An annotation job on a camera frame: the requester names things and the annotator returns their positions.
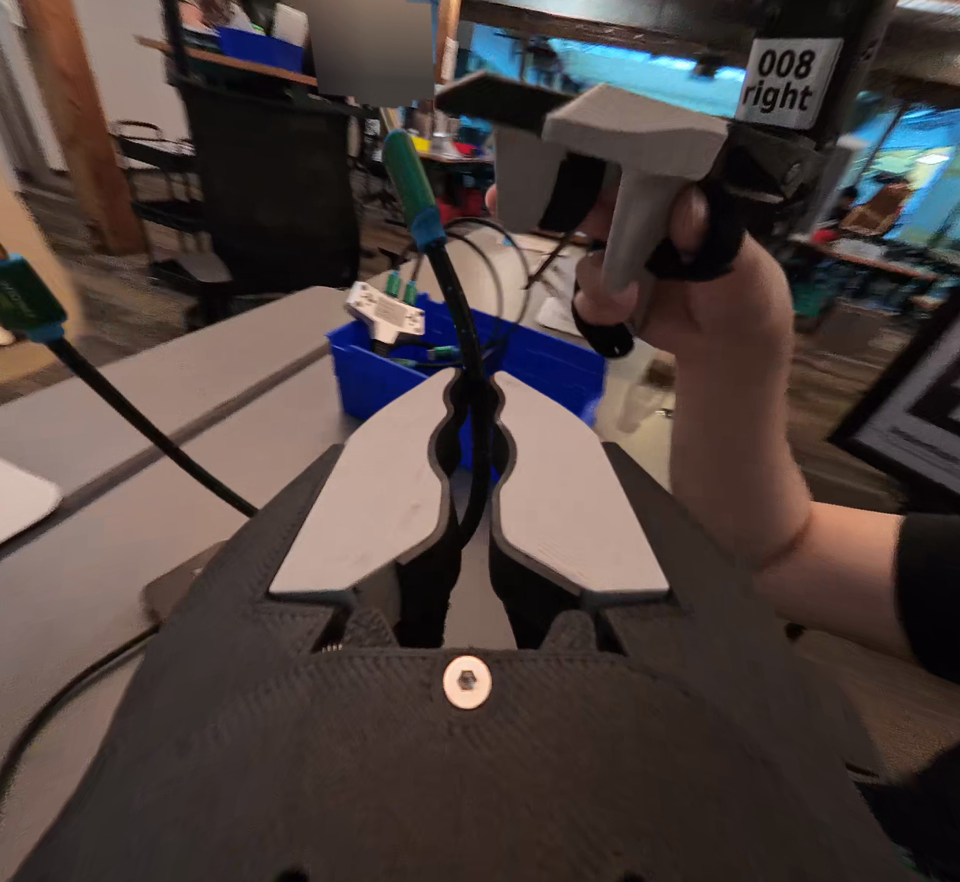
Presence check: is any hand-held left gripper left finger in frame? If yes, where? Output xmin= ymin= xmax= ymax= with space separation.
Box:
xmin=268 ymin=368 xmax=460 ymax=594

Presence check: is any wooden support post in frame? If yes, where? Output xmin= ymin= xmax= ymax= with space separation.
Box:
xmin=0 ymin=0 xmax=147 ymax=258

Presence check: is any silver hdmi switch hub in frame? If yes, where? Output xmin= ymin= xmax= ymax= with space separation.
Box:
xmin=343 ymin=280 xmax=427 ymax=357

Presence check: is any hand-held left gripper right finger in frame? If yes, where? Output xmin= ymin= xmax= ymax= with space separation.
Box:
xmin=489 ymin=370 xmax=671 ymax=596

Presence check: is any person's right hand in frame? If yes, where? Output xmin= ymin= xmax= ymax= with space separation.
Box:
xmin=486 ymin=169 xmax=817 ymax=572

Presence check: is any black office chair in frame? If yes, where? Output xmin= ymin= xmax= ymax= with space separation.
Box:
xmin=111 ymin=83 xmax=363 ymax=330

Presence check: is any blue tray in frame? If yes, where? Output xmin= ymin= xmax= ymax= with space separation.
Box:
xmin=216 ymin=25 xmax=306 ymax=75

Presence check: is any blue plastic bin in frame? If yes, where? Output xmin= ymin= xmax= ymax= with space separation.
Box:
xmin=326 ymin=293 xmax=607 ymax=478

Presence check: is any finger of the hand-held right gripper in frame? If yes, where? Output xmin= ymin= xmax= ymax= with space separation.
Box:
xmin=435 ymin=70 xmax=576 ymax=232
xmin=541 ymin=83 xmax=730 ymax=297

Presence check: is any red storage bin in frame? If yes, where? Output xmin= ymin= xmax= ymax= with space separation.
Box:
xmin=437 ymin=184 xmax=490 ymax=225

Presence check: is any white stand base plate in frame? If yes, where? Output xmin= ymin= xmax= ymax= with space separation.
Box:
xmin=0 ymin=458 xmax=63 ymax=546
xmin=536 ymin=295 xmax=588 ymax=337

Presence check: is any black hdmi adapter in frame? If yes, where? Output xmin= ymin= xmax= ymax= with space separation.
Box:
xmin=0 ymin=540 xmax=230 ymax=793

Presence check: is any wooden workbench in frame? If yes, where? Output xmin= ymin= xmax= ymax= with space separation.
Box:
xmin=135 ymin=34 xmax=320 ymax=90

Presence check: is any black framed marker sign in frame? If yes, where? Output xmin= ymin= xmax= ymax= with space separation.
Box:
xmin=828 ymin=312 xmax=960 ymax=517

